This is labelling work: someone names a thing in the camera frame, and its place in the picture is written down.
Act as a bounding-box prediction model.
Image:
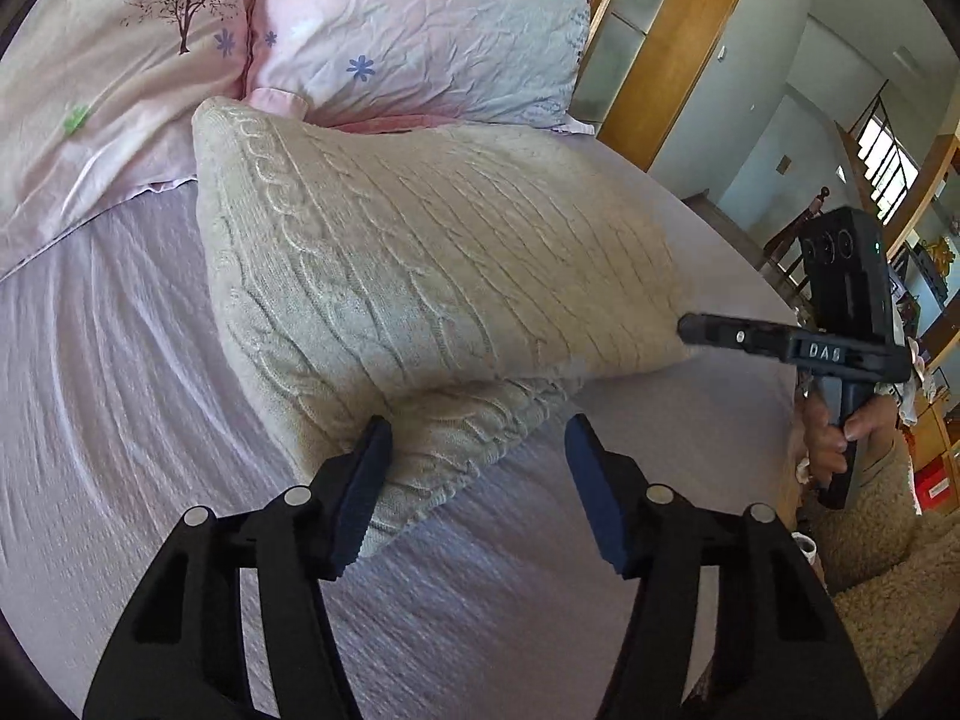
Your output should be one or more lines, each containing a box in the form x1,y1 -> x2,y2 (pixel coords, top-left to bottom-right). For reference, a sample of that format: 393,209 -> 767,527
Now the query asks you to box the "beige fleece sleeve forearm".
802,437 -> 958,715

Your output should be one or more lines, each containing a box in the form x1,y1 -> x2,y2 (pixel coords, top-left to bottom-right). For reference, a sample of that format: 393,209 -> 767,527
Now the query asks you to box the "cream cable-knit sweater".
192,98 -> 692,556

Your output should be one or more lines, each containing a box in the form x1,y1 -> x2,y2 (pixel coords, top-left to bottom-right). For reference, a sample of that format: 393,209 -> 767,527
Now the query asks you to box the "pink tree-print pillow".
2,0 -> 254,273

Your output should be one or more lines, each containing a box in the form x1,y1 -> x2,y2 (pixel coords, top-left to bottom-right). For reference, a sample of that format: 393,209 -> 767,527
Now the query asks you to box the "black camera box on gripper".
799,206 -> 893,344

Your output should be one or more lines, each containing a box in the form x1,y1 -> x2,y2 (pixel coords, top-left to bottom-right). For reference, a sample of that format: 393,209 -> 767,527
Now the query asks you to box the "large pink floral pillow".
245,0 -> 590,128

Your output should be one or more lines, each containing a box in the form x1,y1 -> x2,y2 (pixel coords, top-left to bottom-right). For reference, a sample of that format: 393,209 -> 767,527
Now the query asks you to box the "lilac bed sheet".
0,130 -> 809,720

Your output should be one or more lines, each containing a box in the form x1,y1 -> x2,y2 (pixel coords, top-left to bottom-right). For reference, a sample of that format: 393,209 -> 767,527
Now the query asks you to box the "wooden wardrobe with glass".
571,0 -> 739,169

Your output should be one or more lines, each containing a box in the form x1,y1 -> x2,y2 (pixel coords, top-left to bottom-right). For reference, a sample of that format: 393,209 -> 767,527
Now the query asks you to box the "stair railing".
761,82 -> 918,314

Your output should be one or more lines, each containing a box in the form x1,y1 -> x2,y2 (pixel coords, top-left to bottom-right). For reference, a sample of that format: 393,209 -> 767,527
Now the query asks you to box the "red storage box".
914,457 -> 953,512

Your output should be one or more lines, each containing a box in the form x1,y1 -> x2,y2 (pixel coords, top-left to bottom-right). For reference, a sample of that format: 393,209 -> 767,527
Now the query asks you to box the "person's right hand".
797,388 -> 900,488

